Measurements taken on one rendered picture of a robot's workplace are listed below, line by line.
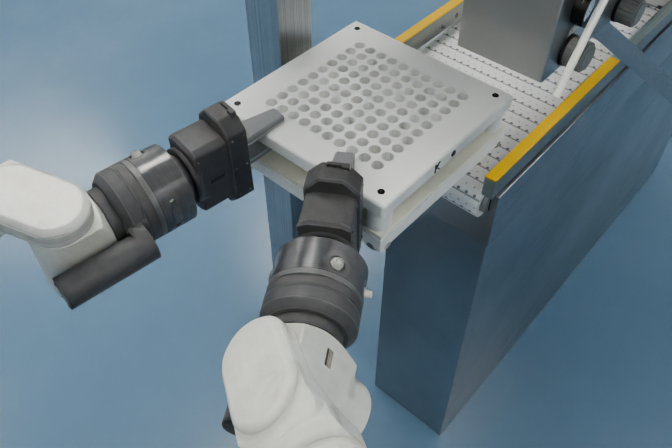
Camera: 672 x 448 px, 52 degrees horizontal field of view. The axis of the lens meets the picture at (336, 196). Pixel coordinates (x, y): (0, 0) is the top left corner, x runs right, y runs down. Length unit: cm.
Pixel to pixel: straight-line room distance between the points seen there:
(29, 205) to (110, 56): 222
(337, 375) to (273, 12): 46
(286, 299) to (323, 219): 9
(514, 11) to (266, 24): 32
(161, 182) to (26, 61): 230
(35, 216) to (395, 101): 41
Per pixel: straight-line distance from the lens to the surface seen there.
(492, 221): 95
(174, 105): 257
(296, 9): 88
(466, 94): 83
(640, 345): 200
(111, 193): 69
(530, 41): 72
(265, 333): 55
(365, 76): 85
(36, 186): 70
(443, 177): 79
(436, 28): 116
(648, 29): 122
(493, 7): 73
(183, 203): 71
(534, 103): 107
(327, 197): 65
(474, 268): 121
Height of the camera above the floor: 156
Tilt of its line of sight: 46 degrees down
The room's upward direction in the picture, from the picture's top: straight up
